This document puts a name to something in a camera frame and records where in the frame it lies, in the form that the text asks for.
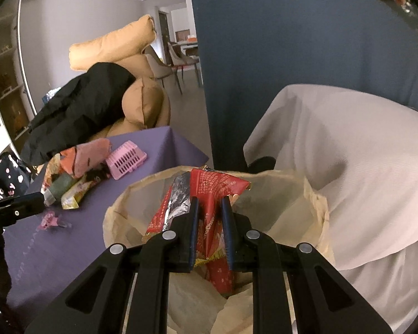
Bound black jacket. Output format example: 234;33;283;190
20;63;136;165

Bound red foil wrapper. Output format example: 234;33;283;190
145;168;250;296

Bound purple table mat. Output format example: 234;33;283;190
4;127;208;315

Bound pink plastic basket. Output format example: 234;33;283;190
105;140;148;180

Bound tan leather armchair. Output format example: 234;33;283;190
69;14;171;140

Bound pink hair clip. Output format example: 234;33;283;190
38;211;71;230

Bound grey dining chair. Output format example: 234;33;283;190
144;45;183;94

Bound white display shelf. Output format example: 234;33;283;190
0;0;37;154

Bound orange snack wrapper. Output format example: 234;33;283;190
60;138;111;179

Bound cream red snack bar wrapper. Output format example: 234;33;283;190
61;176;102;210

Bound beige plastic trash bag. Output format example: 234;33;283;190
103;166;333;333

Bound navy cloth covered cabinet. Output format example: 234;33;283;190
192;0;418;170

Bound dining table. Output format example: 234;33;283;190
175;41;199;57

